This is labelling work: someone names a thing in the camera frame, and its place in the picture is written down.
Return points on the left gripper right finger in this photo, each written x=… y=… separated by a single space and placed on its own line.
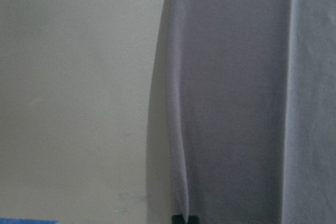
x=193 y=220

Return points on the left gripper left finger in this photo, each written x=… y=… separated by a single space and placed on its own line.
x=178 y=219

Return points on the brown t-shirt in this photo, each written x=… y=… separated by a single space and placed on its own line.
x=241 y=124

